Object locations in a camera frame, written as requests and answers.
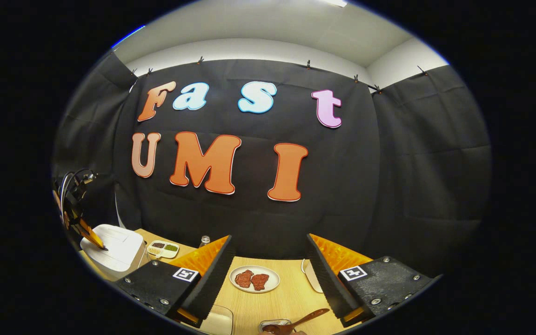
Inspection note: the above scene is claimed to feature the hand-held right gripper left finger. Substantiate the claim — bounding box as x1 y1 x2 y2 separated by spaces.
114 235 236 326

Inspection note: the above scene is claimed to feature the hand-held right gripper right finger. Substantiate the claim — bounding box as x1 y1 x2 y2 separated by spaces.
306 234 443 326

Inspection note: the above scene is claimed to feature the white rice cooker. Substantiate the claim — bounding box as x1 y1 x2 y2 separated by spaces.
80 224 145 274

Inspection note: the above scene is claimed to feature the dark wooden spoon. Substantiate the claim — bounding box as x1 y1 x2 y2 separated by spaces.
262 308 330 335

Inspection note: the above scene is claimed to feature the clear rice container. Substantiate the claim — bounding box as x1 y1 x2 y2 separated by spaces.
201 305 234 335

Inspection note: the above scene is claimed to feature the white toaster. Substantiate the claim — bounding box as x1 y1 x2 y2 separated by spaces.
301 259 324 294

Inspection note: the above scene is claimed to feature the white round plate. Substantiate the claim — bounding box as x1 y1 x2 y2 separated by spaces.
229 265 281 294

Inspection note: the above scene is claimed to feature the white divided grain dish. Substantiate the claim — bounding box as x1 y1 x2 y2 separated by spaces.
146 240 180 260

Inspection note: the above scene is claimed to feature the hand-held gripper cable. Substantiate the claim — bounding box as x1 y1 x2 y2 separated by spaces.
60 169 93 214

